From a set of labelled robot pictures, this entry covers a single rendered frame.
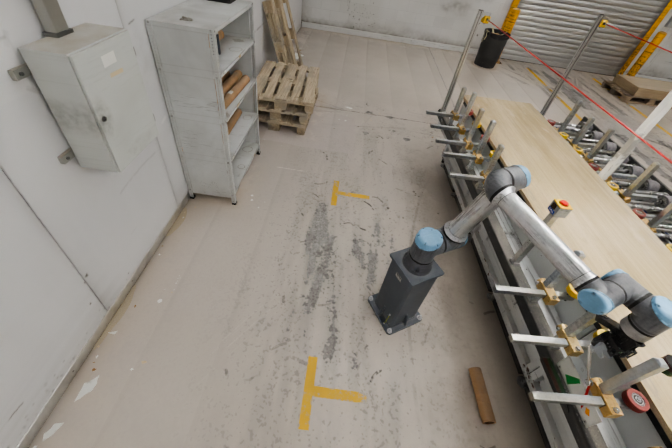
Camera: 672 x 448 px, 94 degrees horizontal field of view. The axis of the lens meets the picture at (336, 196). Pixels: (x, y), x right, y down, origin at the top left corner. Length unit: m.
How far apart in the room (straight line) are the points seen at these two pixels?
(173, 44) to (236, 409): 2.31
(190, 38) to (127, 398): 2.21
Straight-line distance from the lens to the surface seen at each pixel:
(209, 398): 2.32
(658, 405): 1.99
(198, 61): 2.50
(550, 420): 2.58
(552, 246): 1.46
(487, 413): 2.48
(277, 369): 2.32
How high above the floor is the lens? 2.20
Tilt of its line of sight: 42 degrees down
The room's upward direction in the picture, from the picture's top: 9 degrees clockwise
